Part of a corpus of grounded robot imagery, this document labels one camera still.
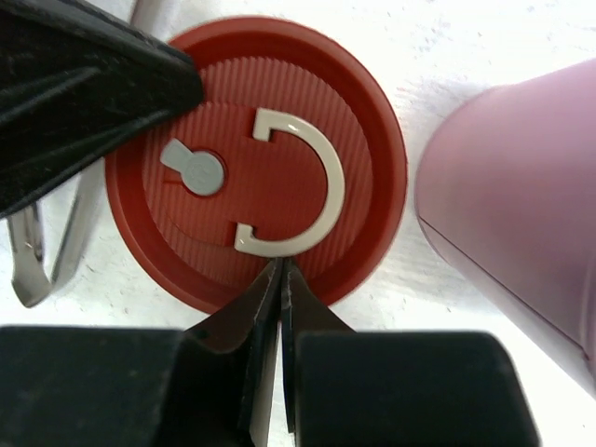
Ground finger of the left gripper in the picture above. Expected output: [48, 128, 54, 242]
[1, 1, 204, 216]

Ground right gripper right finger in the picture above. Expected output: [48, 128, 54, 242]
[280, 259, 540, 446]

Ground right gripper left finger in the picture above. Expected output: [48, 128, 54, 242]
[1, 259, 282, 446]

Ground metal tongs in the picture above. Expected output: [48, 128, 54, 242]
[7, 0, 162, 309]

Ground red round lid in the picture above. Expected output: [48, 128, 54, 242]
[105, 16, 407, 313]

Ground pink cylindrical container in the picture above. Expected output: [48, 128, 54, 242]
[413, 61, 595, 393]

